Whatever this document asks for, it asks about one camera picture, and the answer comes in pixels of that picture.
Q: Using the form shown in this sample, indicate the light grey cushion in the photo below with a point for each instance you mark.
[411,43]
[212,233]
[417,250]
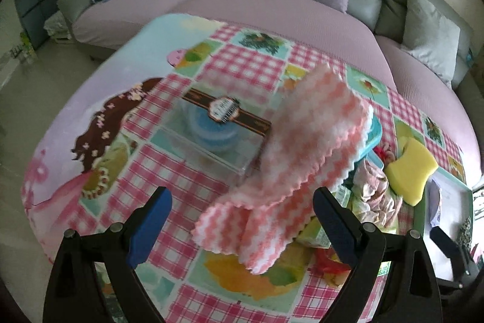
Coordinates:
[431,31]

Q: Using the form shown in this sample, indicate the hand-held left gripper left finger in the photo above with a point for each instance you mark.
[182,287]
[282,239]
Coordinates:
[149,228]

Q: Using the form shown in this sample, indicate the green packet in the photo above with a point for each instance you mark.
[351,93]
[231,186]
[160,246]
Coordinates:
[315,232]

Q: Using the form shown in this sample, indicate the grey sofa with purple cover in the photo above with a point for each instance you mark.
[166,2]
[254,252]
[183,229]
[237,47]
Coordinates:
[264,5]

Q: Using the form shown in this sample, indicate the clear plastic box brown label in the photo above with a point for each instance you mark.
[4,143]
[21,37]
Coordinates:
[196,154]

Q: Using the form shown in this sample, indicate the yellow sponge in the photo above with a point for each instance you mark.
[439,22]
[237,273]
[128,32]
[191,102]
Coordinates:
[412,164]

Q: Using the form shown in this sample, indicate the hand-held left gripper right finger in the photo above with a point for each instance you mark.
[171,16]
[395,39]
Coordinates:
[336,228]

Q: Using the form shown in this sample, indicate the white cloth bundle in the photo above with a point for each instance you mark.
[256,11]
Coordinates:
[56,27]

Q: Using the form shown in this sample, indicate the red soft item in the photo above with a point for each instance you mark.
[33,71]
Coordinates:
[329,264]
[382,152]

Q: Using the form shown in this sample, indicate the black white spotted cloth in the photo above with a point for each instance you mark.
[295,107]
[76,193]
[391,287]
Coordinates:
[478,204]

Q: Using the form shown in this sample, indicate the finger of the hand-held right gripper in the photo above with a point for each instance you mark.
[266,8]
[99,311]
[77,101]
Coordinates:
[444,239]

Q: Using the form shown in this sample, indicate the pink floral cloth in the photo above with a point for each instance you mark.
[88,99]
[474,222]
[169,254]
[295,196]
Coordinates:
[374,190]

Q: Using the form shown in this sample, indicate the teal plastic tray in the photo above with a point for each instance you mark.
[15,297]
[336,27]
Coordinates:
[372,135]

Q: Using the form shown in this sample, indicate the pink white wavy dishcloth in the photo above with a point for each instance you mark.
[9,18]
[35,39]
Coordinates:
[302,126]

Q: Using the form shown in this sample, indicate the printed checkered blanket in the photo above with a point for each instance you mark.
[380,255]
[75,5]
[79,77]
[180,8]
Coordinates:
[113,156]

